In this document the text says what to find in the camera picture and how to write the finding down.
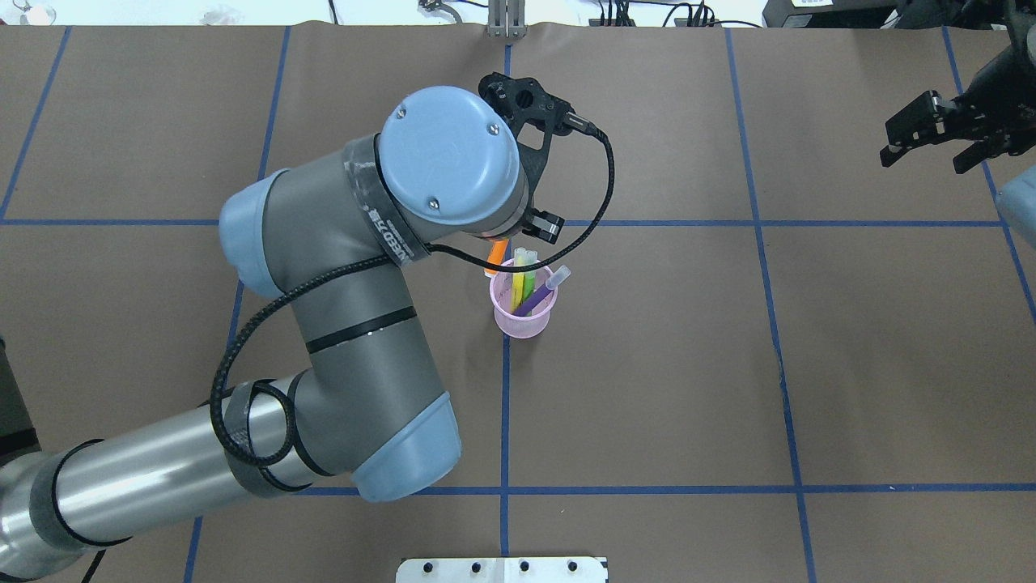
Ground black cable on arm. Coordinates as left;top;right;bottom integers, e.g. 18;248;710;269
209;128;616;469

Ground purple marker pen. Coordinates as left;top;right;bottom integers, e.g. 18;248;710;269
513;265;571;317

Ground brown paper table mat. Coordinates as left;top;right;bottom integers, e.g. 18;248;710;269
2;22;1034;582

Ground green marker pen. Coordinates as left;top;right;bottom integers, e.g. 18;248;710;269
520;249;539;303

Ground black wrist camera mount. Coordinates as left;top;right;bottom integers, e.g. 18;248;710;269
478;71;599;137

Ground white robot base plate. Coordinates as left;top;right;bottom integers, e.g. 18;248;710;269
395;556;610;582

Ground pink mesh pen holder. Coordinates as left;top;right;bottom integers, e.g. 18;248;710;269
489;268;560;339

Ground orange marker pen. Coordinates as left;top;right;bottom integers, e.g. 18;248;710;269
484;239;511;279

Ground black equipment box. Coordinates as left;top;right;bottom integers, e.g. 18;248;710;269
762;1;1006;30

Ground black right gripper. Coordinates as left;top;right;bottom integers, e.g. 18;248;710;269
877;45;1035;176

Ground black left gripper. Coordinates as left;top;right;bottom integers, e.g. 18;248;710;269
514;130;565;245

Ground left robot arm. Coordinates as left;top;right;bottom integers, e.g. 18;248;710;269
2;74;600;582

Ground aluminium frame post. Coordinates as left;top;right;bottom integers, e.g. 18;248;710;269
485;0;528;40

